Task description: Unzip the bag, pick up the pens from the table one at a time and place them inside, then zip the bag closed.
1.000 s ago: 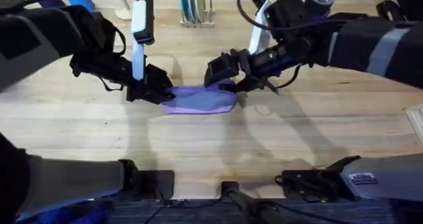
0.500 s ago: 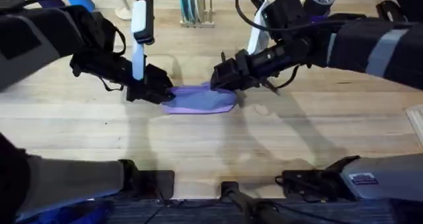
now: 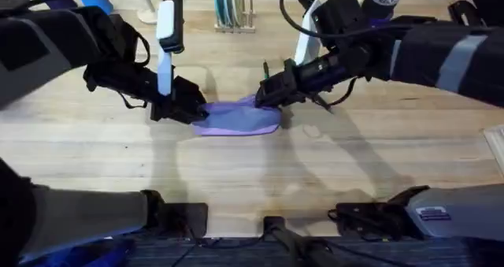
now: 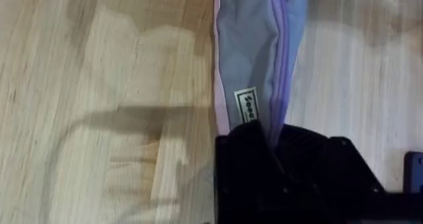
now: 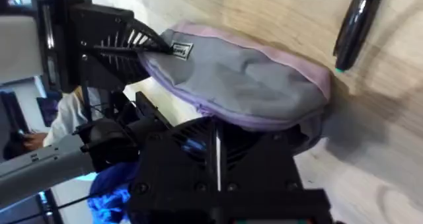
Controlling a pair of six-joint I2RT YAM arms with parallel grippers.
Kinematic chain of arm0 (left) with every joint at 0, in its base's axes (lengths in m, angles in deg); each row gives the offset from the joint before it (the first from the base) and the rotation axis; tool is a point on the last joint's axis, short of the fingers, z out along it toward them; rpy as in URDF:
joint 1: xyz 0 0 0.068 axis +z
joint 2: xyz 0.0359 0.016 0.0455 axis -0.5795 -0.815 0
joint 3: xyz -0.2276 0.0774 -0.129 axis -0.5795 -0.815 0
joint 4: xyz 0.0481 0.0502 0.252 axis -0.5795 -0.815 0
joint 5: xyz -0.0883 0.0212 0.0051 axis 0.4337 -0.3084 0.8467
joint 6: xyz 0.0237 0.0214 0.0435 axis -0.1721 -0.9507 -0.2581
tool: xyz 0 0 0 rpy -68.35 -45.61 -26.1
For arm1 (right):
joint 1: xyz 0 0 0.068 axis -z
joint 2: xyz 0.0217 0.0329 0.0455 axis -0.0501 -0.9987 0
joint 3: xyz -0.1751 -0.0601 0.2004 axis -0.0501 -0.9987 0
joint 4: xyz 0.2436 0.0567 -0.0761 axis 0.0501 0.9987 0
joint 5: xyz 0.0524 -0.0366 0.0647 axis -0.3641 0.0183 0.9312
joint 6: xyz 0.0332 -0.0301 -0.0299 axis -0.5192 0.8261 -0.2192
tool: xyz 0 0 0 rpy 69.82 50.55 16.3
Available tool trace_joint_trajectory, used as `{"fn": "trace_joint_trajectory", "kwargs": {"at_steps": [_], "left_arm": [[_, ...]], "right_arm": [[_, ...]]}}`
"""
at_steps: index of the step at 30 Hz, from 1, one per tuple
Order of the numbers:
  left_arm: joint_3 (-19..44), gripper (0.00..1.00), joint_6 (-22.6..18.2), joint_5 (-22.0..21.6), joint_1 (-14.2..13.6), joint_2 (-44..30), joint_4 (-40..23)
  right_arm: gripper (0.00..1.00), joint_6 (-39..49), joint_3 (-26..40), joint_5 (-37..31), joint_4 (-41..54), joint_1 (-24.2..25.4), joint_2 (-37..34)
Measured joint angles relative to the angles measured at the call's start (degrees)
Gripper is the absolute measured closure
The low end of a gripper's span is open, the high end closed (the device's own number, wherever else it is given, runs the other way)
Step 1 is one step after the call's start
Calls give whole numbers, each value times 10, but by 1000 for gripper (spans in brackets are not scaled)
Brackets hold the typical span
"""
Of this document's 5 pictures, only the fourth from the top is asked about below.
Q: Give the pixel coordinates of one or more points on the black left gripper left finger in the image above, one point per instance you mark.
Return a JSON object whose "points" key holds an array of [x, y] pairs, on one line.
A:
{"points": [[244, 171]]}

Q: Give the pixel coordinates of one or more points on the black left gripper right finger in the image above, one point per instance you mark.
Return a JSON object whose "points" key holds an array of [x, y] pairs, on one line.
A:
{"points": [[317, 171]]}

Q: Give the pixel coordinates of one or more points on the blue soft zip bag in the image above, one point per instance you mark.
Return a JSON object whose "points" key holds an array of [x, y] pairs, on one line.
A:
{"points": [[254, 52]]}

